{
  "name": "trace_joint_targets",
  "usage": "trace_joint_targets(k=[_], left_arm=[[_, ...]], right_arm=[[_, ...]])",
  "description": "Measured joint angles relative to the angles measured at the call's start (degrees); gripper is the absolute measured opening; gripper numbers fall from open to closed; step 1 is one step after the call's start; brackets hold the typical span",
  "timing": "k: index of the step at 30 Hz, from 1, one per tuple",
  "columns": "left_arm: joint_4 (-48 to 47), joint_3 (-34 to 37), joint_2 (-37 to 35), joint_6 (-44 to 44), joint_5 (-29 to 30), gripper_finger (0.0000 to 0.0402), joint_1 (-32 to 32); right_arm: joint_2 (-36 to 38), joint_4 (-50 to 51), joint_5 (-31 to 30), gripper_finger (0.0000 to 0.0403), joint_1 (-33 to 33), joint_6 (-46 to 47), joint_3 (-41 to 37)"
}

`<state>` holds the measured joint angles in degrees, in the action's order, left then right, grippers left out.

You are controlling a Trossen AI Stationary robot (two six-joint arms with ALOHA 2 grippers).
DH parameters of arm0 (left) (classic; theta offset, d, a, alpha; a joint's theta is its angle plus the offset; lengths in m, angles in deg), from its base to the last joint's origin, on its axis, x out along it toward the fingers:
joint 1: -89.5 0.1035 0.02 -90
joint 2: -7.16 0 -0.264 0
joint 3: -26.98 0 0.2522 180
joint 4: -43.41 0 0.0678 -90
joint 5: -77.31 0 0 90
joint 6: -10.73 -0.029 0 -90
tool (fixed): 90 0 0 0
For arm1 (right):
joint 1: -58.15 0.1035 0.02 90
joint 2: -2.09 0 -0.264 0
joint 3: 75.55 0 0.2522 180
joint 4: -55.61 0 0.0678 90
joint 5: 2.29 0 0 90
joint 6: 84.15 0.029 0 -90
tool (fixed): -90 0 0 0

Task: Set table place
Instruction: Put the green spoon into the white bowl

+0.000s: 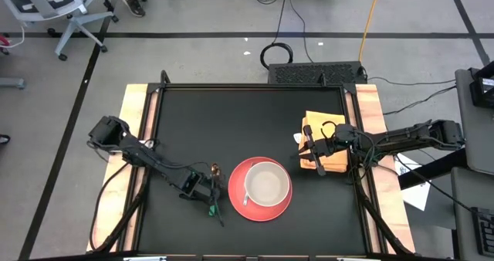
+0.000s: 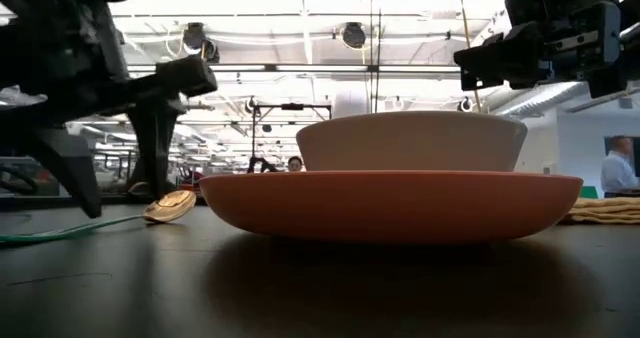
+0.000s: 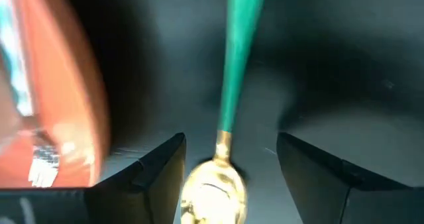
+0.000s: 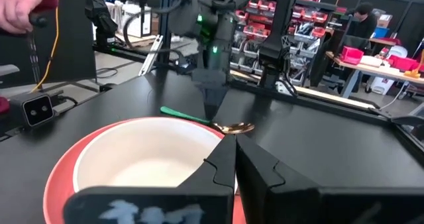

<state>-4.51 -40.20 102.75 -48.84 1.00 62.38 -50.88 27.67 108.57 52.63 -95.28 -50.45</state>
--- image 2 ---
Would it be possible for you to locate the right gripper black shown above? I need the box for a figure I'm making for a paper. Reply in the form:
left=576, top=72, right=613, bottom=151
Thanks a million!
left=453, top=0, right=640, bottom=99

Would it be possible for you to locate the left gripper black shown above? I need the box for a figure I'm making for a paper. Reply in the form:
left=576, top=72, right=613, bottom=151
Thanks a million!
left=0, top=27, right=219, bottom=219

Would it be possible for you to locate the grey-white bowl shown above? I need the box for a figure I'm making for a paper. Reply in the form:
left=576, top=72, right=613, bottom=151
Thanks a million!
left=295, top=110, right=529, bottom=173

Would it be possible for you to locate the red-orange plate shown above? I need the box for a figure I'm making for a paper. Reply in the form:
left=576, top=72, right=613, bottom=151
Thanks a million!
left=198, top=170, right=585, bottom=243

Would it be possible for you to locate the folded yellow cloth napkin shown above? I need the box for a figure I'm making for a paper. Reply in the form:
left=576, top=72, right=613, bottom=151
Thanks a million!
left=562, top=196, right=640, bottom=226

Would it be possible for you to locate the long ceiling light strip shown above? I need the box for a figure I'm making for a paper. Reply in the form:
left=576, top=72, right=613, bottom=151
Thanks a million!
left=124, top=62, right=464, bottom=75

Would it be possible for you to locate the black metal table frame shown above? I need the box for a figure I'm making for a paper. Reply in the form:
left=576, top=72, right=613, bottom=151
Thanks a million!
left=0, top=193, right=206, bottom=210

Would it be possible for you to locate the silver ventilation duct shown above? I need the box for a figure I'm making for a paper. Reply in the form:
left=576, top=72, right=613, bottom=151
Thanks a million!
left=487, top=80, right=640, bottom=119

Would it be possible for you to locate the yellow cable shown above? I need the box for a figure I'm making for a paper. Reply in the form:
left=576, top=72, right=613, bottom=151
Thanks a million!
left=457, top=0, right=484, bottom=113

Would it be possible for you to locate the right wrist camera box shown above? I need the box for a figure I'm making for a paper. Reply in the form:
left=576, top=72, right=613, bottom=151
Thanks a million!
left=504, top=0, right=551, bottom=27

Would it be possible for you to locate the gold spoon with green handle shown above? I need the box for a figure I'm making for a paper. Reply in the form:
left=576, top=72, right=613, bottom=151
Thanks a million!
left=0, top=189, right=198, bottom=245

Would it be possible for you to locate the black frame stand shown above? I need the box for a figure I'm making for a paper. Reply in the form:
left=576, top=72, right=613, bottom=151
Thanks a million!
left=251, top=102, right=333, bottom=174

